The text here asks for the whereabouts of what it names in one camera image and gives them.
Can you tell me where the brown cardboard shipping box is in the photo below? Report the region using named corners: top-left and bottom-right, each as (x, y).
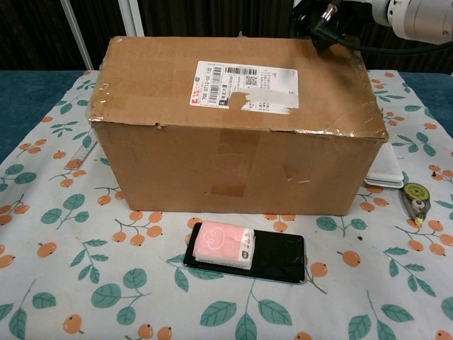
top-left (87, 34), bottom-right (390, 217)

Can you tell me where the pink tissue pack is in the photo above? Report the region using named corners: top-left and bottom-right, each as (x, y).
top-left (193, 219), bottom-right (256, 270)

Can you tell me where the black smartphone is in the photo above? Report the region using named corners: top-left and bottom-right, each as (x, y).
top-left (181, 222), bottom-right (306, 285)

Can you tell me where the transparent plastic ruler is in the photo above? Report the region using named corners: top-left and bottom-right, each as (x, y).
top-left (64, 136), bottom-right (99, 170)

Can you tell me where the white plastic case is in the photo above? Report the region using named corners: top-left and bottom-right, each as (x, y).
top-left (364, 143), bottom-right (405, 188)

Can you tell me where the floral fruit print tablecloth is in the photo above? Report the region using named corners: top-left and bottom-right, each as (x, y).
top-left (0, 69), bottom-right (453, 340)

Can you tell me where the green correction tape dispenser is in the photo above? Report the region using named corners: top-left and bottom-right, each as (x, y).
top-left (398, 182), bottom-right (431, 227)

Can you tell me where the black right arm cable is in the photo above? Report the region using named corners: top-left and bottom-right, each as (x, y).
top-left (290, 0), bottom-right (453, 58)

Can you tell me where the white frame post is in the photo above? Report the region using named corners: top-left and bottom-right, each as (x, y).
top-left (118, 0), bottom-right (146, 38)
top-left (287, 0), bottom-right (309, 38)

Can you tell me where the thin grey frame post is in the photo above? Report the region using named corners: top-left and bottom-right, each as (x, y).
top-left (60, 0), bottom-right (95, 71)

